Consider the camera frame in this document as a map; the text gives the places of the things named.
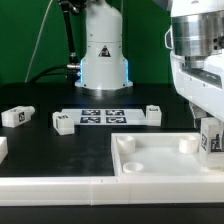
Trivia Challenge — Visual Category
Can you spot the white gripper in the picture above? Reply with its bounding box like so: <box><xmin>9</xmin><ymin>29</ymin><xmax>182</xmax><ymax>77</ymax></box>
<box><xmin>170</xmin><ymin>51</ymin><xmax>224</xmax><ymax>129</ymax></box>

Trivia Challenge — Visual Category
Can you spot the white square tabletop part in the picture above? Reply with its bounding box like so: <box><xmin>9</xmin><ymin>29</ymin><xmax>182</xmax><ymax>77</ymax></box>
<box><xmin>111</xmin><ymin>133</ymin><xmax>224</xmax><ymax>176</ymax></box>

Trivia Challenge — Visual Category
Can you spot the black cable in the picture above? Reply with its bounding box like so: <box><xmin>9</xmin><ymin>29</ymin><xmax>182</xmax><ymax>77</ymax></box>
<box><xmin>27</xmin><ymin>0</ymin><xmax>83</xmax><ymax>84</ymax></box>

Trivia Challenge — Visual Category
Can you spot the thin white cable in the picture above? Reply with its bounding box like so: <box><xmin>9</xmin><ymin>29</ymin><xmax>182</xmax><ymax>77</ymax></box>
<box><xmin>24</xmin><ymin>0</ymin><xmax>54</xmax><ymax>84</ymax></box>

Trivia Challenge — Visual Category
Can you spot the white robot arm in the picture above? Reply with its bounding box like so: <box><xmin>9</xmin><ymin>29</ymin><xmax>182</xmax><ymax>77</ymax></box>
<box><xmin>75</xmin><ymin>0</ymin><xmax>224</xmax><ymax>123</ymax></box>

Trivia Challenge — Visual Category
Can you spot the white fence wall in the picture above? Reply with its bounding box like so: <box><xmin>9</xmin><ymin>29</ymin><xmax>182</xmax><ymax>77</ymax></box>
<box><xmin>0</xmin><ymin>175</ymin><xmax>224</xmax><ymax>206</ymax></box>
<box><xmin>0</xmin><ymin>137</ymin><xmax>8</xmax><ymax>164</ymax></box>

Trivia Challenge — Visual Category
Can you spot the white front fence wall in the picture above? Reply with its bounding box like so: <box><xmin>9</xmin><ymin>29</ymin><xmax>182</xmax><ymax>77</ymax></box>
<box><xmin>0</xmin><ymin>175</ymin><xmax>224</xmax><ymax>206</ymax></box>

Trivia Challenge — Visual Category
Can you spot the white sheet with tags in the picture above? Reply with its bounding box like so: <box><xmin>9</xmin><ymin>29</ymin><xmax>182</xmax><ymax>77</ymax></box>
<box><xmin>62</xmin><ymin>109</ymin><xmax>147</xmax><ymax>125</ymax></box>

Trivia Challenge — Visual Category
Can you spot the white left fence wall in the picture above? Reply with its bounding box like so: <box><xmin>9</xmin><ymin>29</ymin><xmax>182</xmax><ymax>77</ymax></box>
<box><xmin>0</xmin><ymin>137</ymin><xmax>8</xmax><ymax>164</ymax></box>

